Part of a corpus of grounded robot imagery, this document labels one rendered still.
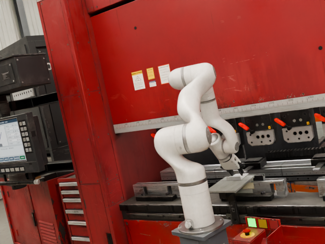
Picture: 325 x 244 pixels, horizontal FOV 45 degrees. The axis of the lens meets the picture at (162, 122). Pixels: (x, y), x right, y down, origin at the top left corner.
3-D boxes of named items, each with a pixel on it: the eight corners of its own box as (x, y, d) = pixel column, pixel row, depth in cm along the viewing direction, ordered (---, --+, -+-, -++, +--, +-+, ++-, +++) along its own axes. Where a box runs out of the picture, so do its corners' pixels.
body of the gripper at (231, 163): (234, 148, 214) (242, 160, 220) (217, 150, 220) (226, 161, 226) (231, 160, 209) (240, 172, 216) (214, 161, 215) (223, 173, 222)
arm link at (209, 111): (230, 94, 199) (243, 149, 207) (203, 97, 209) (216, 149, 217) (222, 100, 192) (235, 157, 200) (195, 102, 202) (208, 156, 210)
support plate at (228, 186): (204, 192, 211) (204, 191, 211) (225, 178, 232) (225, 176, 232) (235, 192, 201) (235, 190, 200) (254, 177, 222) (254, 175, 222)
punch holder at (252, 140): (248, 146, 218) (243, 116, 216) (254, 143, 224) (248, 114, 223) (274, 144, 209) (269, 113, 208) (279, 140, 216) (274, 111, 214)
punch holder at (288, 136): (284, 143, 206) (278, 112, 205) (288, 139, 213) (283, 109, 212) (314, 141, 197) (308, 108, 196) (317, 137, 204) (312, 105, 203)
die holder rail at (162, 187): (135, 198, 273) (132, 185, 272) (140, 195, 278) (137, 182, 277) (197, 198, 244) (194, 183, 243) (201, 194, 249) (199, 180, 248)
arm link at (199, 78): (175, 161, 161) (214, 156, 155) (165, 143, 153) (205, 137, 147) (187, 80, 194) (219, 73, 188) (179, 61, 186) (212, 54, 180)
